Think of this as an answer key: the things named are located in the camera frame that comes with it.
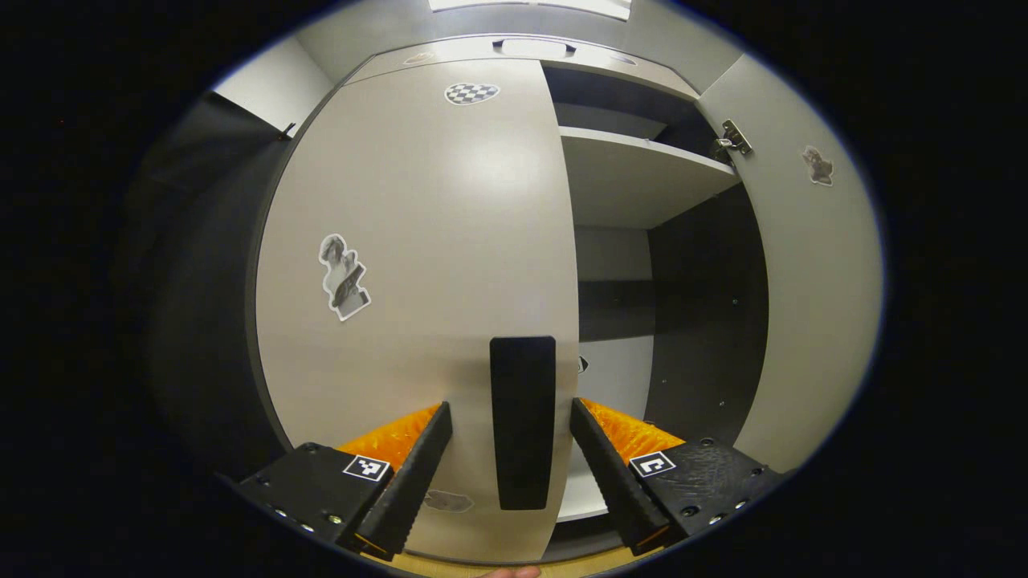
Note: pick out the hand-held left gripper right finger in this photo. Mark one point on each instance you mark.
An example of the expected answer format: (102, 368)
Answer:
(618, 482)

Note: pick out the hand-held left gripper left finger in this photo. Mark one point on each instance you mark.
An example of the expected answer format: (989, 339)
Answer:
(409, 482)

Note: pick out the grey double-door shoe cabinet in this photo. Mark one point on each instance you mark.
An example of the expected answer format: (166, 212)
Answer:
(707, 321)

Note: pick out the cabinet door with checkered sticker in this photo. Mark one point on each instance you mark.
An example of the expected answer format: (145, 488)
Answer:
(434, 241)

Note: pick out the cabinet door with square stickers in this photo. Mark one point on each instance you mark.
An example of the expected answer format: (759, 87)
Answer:
(819, 305)

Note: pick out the white cabinet shelf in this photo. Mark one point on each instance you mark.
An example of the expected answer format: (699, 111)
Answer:
(582, 498)
(626, 181)

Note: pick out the metal door hinge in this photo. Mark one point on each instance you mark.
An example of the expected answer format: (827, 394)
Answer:
(735, 138)

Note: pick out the grey cabinet drawer front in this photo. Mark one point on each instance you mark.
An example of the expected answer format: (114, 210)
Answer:
(450, 60)

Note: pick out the black backdrop cloth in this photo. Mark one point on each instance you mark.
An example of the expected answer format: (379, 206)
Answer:
(201, 305)

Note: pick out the long ceiling light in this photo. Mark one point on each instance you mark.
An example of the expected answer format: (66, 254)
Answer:
(530, 6)

